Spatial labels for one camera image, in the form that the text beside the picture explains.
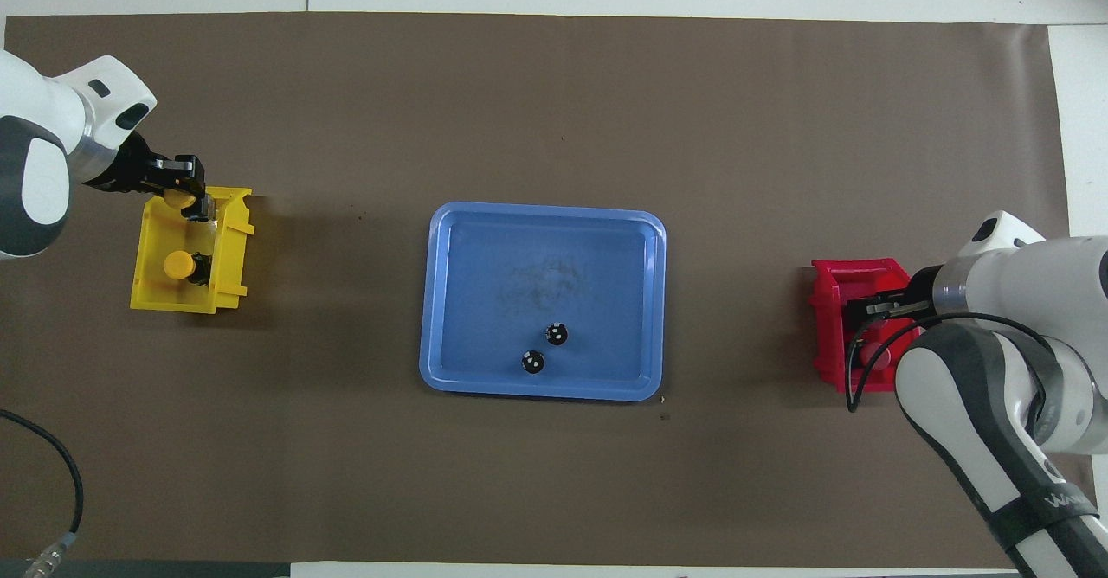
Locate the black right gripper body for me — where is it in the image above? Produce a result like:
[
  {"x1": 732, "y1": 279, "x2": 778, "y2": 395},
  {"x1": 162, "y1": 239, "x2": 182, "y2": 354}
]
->
[{"x1": 903, "y1": 267, "x2": 943, "y2": 321}]

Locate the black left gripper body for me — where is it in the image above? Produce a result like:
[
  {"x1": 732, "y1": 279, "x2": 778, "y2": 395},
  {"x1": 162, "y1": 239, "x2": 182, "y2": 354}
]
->
[{"x1": 82, "y1": 131, "x2": 174, "y2": 196}]

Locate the yellow push button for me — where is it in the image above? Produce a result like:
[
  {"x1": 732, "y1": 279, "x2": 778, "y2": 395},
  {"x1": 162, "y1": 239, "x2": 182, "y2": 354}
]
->
[
  {"x1": 163, "y1": 250, "x2": 211, "y2": 286},
  {"x1": 164, "y1": 189, "x2": 214, "y2": 223}
]

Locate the red push button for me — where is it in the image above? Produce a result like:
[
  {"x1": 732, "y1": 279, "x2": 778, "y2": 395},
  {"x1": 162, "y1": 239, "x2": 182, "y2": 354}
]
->
[{"x1": 853, "y1": 334, "x2": 903, "y2": 376}]

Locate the red plastic bin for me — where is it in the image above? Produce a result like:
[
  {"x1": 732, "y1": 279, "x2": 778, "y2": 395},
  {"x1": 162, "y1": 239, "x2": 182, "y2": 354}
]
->
[{"x1": 810, "y1": 258, "x2": 923, "y2": 393}]

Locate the yellow plastic bin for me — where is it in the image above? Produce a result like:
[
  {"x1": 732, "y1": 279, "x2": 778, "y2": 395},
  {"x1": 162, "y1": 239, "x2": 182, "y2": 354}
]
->
[{"x1": 130, "y1": 184, "x2": 257, "y2": 315}]

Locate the blue plastic tray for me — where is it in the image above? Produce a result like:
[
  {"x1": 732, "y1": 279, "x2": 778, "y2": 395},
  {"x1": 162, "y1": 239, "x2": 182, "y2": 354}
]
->
[{"x1": 419, "y1": 202, "x2": 667, "y2": 402}]

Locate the brown table mat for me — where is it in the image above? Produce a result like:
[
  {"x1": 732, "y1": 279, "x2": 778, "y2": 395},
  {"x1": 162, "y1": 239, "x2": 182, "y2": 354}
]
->
[{"x1": 0, "y1": 11, "x2": 1074, "y2": 566}]

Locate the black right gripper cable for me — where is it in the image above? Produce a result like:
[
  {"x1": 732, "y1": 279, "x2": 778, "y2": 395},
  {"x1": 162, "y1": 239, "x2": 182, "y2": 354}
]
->
[{"x1": 844, "y1": 312, "x2": 1071, "y2": 440}]

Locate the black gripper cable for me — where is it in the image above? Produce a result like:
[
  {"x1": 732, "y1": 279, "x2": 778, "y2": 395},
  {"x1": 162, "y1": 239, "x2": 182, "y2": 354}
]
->
[
  {"x1": 844, "y1": 312, "x2": 1071, "y2": 440},
  {"x1": 0, "y1": 409, "x2": 85, "y2": 578}
]

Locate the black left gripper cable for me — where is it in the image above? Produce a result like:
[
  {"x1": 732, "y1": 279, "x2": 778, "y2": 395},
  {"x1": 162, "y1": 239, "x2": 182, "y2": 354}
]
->
[{"x1": 0, "y1": 409, "x2": 85, "y2": 578}]

